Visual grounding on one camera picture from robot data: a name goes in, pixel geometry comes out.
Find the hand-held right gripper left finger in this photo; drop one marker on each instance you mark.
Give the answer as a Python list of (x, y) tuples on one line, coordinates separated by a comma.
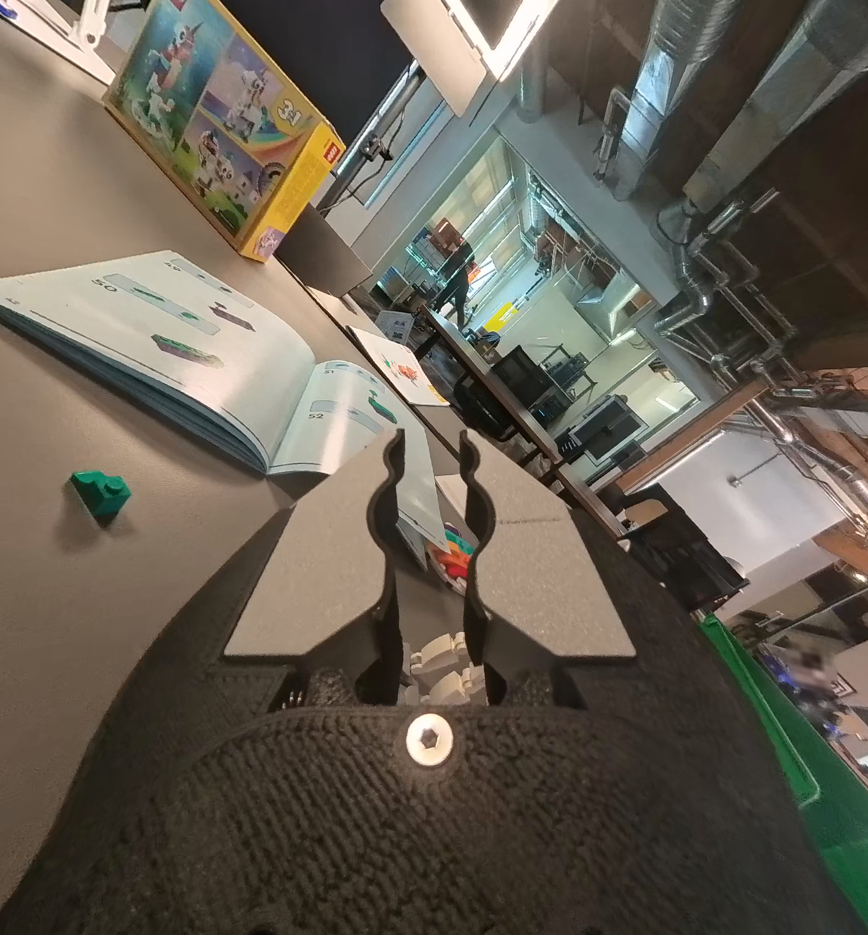
[(317, 570)]

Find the pile of colourful lego pieces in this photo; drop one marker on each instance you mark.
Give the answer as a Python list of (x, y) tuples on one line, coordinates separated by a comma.
[(454, 555)]

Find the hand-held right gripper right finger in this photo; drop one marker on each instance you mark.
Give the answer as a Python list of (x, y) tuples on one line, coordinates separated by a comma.
[(550, 584)]

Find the white lego unicorn model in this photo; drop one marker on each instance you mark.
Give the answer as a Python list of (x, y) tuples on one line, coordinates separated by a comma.
[(441, 657)]

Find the white stand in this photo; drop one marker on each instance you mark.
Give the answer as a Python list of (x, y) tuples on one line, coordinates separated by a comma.
[(87, 44)]

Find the yellow lego set box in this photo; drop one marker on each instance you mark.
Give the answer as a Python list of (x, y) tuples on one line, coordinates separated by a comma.
[(222, 124)]

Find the long dark table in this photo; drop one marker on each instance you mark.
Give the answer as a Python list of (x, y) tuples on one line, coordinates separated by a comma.
[(507, 394)]

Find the open lego instruction booklet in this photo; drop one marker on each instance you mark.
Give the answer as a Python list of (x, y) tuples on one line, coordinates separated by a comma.
[(156, 329)]

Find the small green lego piece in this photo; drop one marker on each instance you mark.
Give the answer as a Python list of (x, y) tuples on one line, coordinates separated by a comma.
[(101, 493)]

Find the white light panel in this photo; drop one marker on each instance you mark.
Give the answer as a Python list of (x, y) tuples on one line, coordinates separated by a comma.
[(470, 44)]

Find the large green plastic bin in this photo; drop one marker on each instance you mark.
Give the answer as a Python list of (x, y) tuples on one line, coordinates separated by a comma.
[(791, 738)]

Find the closed booklet with red picture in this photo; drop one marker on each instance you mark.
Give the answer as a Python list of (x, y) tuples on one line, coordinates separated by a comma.
[(397, 369)]

